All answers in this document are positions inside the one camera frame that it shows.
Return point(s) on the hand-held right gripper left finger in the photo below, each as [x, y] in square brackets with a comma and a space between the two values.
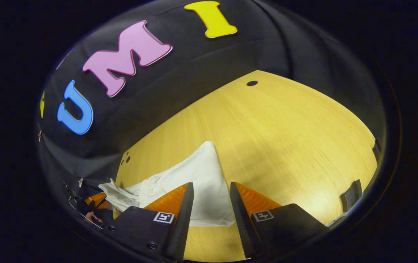
[185, 219]

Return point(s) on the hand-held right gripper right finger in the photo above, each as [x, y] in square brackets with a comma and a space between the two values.
[242, 219]

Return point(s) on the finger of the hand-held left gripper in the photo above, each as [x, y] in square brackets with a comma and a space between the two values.
[97, 200]

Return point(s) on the white jeans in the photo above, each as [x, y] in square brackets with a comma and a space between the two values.
[205, 182]

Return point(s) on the black block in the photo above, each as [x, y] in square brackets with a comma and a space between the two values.
[351, 195]

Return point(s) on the black backdrop cloth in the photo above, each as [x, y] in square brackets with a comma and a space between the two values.
[194, 65]

